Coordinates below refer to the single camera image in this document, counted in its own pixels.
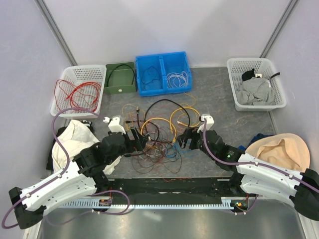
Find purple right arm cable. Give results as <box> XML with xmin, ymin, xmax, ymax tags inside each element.
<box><xmin>201</xmin><ymin>119</ymin><xmax>319</xmax><ymax>217</ymax></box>

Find green plastic box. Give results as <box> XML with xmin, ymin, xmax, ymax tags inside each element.
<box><xmin>104</xmin><ymin>62</ymin><xmax>137</xmax><ymax>95</ymax></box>

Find long black ethernet cable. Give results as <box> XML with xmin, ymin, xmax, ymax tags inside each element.
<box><xmin>124</xmin><ymin>99</ymin><xmax>192</xmax><ymax>157</ymax></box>

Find white left perforated basket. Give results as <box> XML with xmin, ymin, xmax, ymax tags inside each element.
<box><xmin>50</xmin><ymin>65</ymin><xmax>107</xmax><ymax>119</ymax></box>

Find grey cloth in basket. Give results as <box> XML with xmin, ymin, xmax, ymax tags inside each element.
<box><xmin>236</xmin><ymin>78</ymin><xmax>275</xmax><ymax>106</ymax></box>

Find dark blue thin wire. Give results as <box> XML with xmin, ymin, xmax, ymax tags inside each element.
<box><xmin>142</xmin><ymin>66</ymin><xmax>161</xmax><ymax>92</ymax></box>

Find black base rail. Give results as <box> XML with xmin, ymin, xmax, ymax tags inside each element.
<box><xmin>97</xmin><ymin>177</ymin><xmax>246</xmax><ymax>203</ymax></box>

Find beige bucket hat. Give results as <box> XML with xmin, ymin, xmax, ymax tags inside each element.
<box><xmin>245</xmin><ymin>133</ymin><xmax>311</xmax><ymax>172</ymax></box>

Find thin yellow wire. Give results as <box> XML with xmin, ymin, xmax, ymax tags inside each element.
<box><xmin>117</xmin><ymin>92</ymin><xmax>196</xmax><ymax>139</ymax></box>

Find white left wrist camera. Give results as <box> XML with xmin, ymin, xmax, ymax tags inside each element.
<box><xmin>103</xmin><ymin>116</ymin><xmax>126</xmax><ymax>134</ymax></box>

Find white right perforated basket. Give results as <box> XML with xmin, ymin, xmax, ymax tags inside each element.
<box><xmin>227</xmin><ymin>58</ymin><xmax>287</xmax><ymax>112</ymax></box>

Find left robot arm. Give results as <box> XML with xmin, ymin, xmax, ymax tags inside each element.
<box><xmin>9</xmin><ymin>128</ymin><xmax>148</xmax><ymax>230</ymax></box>

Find white wires in blue bin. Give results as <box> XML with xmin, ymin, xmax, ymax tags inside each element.
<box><xmin>166</xmin><ymin>71</ymin><xmax>191</xmax><ymax>88</ymax></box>

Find short black cable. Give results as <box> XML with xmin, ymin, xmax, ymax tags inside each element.
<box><xmin>108</xmin><ymin>64</ymin><xmax>137</xmax><ymax>87</ymax></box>

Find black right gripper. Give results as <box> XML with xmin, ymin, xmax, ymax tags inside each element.
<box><xmin>175</xmin><ymin>125</ymin><xmax>217</xmax><ymax>161</ymax></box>

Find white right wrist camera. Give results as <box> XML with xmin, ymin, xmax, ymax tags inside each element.
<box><xmin>197</xmin><ymin>114</ymin><xmax>214</xmax><ymax>133</ymax></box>

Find red cables in basket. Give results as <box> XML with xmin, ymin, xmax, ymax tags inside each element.
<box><xmin>54</xmin><ymin>79</ymin><xmax>102</xmax><ymax>113</ymax></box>

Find blue cloth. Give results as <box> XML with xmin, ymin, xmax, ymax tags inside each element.
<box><xmin>238</xmin><ymin>133</ymin><xmax>269</xmax><ymax>151</ymax></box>

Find white slotted cable duct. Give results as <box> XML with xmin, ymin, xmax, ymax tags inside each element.
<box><xmin>60</xmin><ymin>198</ymin><xmax>234</xmax><ymax>210</ymax></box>

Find black item in basket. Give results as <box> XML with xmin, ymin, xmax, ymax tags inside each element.
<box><xmin>242</xmin><ymin>68</ymin><xmax>255</xmax><ymax>82</ymax></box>

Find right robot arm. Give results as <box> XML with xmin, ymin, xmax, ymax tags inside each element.
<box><xmin>176</xmin><ymin>128</ymin><xmax>319</xmax><ymax>221</ymax></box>

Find white perforated basket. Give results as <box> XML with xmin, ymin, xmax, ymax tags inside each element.
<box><xmin>227</xmin><ymin>58</ymin><xmax>287</xmax><ymax>112</ymax></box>
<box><xmin>50</xmin><ymin>65</ymin><xmax>107</xmax><ymax>119</ymax></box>

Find blue plastic divided bin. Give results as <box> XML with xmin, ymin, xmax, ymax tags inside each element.
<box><xmin>136</xmin><ymin>51</ymin><xmax>192</xmax><ymax>97</ymax></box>

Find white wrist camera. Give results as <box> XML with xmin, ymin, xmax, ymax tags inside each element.
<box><xmin>197</xmin><ymin>114</ymin><xmax>214</xmax><ymax>133</ymax></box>
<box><xmin>103</xmin><ymin>116</ymin><xmax>126</xmax><ymax>134</ymax></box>

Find thin brown wire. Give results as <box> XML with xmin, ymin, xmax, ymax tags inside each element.
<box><xmin>123</xmin><ymin>129</ymin><xmax>182</xmax><ymax>175</ymax></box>

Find white cloth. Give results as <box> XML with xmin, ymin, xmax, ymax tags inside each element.
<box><xmin>51</xmin><ymin>119</ymin><xmax>122</xmax><ymax>176</ymax></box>

